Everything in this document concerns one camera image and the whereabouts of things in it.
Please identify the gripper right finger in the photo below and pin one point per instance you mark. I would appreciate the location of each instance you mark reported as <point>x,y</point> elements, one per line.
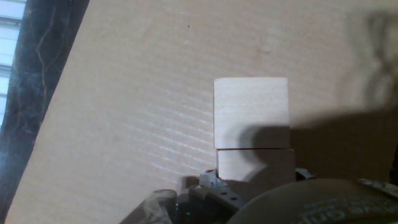
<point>304,174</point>

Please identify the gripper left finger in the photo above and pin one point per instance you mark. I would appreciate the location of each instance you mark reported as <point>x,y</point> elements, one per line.
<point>211,202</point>

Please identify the light wooden cube block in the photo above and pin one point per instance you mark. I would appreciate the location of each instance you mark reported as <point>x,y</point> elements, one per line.
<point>245,163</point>
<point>248,105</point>

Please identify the brown cardboard sheet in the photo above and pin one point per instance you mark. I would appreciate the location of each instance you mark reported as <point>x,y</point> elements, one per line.
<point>124,93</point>

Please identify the dark marble pattern mat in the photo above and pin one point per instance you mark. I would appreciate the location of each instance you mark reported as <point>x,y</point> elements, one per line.
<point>31,93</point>

